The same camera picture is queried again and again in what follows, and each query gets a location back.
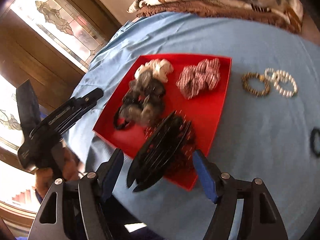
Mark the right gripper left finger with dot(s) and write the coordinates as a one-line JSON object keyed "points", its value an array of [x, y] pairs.
{"points": [[108, 173]]}

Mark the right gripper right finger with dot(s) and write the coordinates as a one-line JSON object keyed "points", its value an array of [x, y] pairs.
{"points": [[209, 176]]}

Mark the red sequin hair bow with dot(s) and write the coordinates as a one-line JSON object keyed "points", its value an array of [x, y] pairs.
{"points": [[185, 142]]}

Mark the grey black scrunchie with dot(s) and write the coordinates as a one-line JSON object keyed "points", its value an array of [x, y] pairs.
{"points": [[142, 104]]}

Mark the white spotted scrunchie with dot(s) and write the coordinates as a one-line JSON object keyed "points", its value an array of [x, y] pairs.
{"points": [[159, 68]]}

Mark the red jewelry tray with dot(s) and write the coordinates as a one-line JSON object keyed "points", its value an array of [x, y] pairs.
{"points": [[203, 111]]}

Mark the person left hand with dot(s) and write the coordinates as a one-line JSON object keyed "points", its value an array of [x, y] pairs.
{"points": [[66, 166]]}

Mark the red white checkered scrunchie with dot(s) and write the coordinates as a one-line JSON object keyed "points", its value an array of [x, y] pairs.
{"points": [[193, 79]]}

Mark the brown fringed blanket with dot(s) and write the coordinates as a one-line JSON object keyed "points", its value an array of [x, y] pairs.
{"points": [[208, 9]]}

